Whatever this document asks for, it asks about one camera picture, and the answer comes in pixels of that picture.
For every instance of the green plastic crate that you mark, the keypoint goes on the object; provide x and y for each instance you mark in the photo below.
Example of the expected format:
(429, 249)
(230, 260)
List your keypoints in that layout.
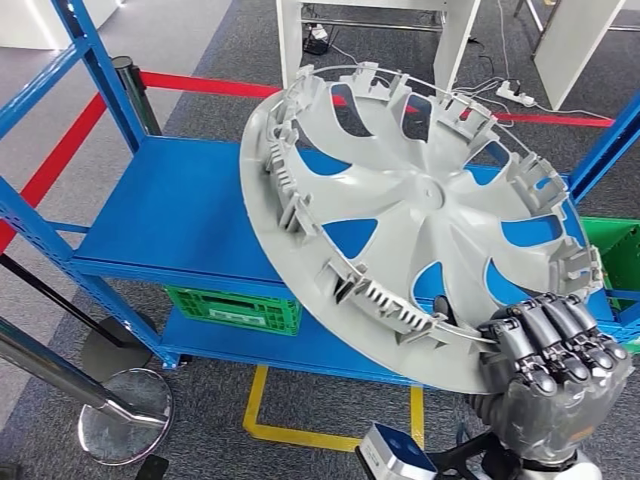
(620, 252)
(235, 316)

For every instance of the black power adapter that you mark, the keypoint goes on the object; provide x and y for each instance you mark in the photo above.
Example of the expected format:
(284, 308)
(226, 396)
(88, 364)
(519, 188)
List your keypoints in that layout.
(315, 41)

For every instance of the white power strip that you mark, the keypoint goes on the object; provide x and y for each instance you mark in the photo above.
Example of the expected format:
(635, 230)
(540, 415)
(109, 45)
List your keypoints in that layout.
(515, 94)

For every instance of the grey plastic wheel hubcap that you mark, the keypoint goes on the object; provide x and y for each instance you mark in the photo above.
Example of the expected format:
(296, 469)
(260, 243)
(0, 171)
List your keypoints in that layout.
(425, 199)

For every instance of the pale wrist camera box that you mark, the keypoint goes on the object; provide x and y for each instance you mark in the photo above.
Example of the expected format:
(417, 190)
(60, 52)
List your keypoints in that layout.
(390, 457)

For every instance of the grey metal leg frame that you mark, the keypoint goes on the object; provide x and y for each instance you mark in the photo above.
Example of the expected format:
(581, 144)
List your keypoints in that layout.
(533, 23)

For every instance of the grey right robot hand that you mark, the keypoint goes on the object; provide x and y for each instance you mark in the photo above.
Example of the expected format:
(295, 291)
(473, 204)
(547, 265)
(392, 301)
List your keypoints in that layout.
(550, 411)

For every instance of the white desk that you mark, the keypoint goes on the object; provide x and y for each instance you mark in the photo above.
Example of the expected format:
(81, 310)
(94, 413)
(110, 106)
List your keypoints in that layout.
(289, 40)

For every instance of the white desk panel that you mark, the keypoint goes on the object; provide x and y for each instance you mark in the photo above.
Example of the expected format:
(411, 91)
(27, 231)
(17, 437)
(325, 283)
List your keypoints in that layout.
(570, 53)

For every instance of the blue metal shelf rack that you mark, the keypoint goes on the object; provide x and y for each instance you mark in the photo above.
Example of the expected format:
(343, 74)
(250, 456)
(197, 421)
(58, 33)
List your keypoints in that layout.
(175, 212)

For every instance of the chrome stanchion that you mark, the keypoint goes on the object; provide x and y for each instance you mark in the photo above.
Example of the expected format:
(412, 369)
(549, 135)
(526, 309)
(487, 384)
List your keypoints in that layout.
(125, 424)

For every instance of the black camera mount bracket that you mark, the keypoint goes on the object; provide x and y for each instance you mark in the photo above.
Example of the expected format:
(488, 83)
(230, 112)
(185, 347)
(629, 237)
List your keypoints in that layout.
(480, 457)

